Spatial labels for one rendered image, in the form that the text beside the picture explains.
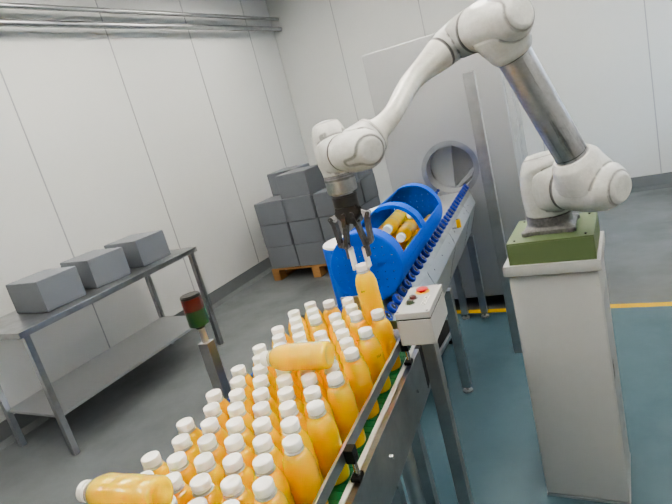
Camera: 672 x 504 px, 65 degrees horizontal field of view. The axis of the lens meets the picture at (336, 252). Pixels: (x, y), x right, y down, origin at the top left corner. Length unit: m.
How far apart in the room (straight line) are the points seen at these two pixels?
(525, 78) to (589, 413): 1.24
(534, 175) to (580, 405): 0.87
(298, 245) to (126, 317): 1.94
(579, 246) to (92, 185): 4.24
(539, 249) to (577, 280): 0.16
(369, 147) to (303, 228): 4.51
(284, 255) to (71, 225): 2.27
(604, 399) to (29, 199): 4.23
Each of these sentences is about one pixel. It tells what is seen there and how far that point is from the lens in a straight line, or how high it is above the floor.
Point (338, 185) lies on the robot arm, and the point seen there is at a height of 1.47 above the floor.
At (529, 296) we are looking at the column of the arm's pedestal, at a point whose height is 0.88.
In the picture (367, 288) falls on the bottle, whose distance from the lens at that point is 1.59.
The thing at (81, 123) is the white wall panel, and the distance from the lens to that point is 5.32.
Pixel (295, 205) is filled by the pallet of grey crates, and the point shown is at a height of 0.84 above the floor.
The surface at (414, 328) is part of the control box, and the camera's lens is 1.50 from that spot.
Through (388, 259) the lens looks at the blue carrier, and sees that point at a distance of 1.96.
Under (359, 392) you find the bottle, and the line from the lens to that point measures 1.40.
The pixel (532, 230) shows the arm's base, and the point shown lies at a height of 1.10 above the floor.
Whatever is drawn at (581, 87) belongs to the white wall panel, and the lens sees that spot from 6.78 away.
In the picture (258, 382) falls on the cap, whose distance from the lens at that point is 1.37.
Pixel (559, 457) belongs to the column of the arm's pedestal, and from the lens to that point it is 2.38.
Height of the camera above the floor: 1.67
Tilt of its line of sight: 14 degrees down
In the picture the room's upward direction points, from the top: 15 degrees counter-clockwise
